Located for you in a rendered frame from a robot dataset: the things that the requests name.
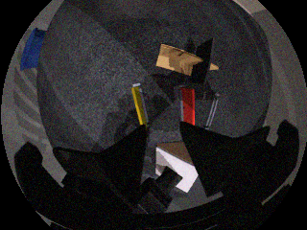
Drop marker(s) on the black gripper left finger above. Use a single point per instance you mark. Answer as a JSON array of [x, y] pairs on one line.
[[119, 166]]

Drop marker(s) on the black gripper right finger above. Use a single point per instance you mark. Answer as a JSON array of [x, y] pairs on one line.
[[216, 156]]

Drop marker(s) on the yellow board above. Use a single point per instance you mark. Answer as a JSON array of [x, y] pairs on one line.
[[138, 105]]

